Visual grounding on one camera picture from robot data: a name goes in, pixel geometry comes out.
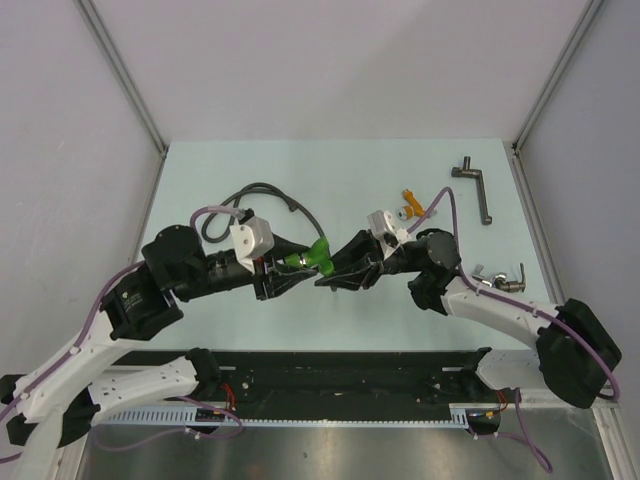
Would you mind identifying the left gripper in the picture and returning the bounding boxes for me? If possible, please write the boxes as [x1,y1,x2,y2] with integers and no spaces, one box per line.
[173,231,317,302]

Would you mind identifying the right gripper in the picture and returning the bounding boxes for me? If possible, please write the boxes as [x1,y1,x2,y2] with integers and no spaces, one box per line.
[314,230,420,292]

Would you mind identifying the green water faucet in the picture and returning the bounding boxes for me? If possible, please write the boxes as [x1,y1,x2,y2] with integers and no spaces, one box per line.
[284,237,335,276]

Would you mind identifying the dark flexible shower hose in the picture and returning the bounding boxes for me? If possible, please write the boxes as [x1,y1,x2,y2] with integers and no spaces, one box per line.
[201,181,326,246]

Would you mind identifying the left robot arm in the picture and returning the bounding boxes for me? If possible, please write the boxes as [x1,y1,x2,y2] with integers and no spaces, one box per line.
[1,220,334,446]

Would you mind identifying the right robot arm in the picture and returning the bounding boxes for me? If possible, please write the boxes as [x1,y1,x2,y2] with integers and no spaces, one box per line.
[315,229,622,409]

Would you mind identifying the orange water faucet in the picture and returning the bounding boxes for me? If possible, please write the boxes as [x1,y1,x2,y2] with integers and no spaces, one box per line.
[397,189,425,221]

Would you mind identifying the dark metal faucet spout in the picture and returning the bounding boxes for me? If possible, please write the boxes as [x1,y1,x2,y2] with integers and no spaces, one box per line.
[451,156,493,226]

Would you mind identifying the chrome faucet white fittings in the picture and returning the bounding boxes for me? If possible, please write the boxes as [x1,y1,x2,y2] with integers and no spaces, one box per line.
[471,263,527,293]

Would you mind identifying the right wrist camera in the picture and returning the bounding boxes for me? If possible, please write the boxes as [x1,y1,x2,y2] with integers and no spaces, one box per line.
[367,210,411,260]

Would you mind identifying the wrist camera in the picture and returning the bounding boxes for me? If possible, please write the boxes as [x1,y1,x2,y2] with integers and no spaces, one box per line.
[230,216,275,274]
[367,210,411,260]

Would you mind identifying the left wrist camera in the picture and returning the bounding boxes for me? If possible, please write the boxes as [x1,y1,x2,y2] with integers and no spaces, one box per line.
[230,216,275,274]

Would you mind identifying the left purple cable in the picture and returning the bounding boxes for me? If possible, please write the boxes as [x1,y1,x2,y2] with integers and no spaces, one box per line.
[0,205,249,461]

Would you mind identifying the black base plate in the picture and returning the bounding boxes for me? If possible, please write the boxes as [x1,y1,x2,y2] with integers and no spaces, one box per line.
[186,349,515,420]

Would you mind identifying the white slotted cable duct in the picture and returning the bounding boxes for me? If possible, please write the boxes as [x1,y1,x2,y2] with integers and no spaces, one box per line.
[101,404,469,430]

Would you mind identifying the left aluminium frame post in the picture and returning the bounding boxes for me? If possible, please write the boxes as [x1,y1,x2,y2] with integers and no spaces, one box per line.
[74,0,169,159]

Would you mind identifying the aluminium frame post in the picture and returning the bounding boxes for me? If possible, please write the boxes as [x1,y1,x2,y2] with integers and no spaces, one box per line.
[512,0,606,151]
[74,0,169,159]

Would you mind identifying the right aluminium frame post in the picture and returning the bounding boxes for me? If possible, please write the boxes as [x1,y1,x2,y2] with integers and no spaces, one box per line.
[512,0,606,151]

